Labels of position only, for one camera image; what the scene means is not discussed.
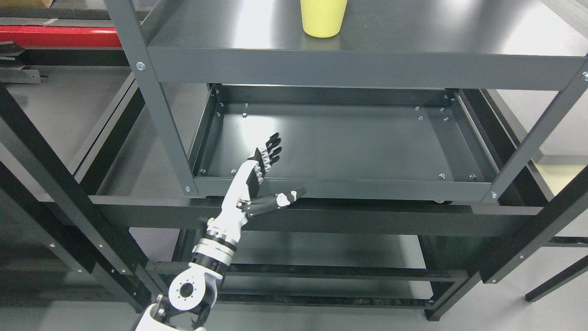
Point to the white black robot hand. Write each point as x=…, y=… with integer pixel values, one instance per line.
x=242, y=202

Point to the yellow plastic cup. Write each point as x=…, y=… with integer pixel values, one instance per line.
x=322, y=18

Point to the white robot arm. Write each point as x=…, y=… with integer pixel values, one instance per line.
x=195, y=290

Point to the grey metal shelf unit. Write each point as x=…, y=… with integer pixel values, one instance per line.
x=181, y=42

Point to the black metal shelf rack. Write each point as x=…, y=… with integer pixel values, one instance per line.
x=69, y=207

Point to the red metal beam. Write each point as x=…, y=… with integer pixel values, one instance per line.
x=57, y=36

